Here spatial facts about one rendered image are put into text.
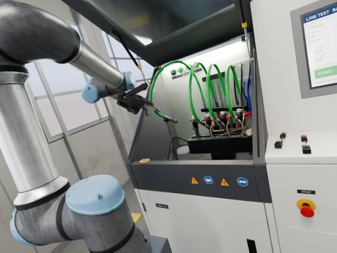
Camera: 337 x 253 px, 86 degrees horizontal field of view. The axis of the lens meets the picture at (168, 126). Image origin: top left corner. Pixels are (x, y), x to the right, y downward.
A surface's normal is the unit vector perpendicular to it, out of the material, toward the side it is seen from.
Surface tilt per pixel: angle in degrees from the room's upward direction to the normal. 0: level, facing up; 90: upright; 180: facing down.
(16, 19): 89
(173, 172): 90
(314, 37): 76
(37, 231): 83
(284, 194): 90
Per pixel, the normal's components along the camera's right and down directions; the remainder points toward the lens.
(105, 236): 0.29, 0.13
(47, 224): -0.20, -0.07
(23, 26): 0.54, 0.22
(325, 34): -0.54, 0.09
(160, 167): -0.50, 0.32
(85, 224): -0.12, 0.25
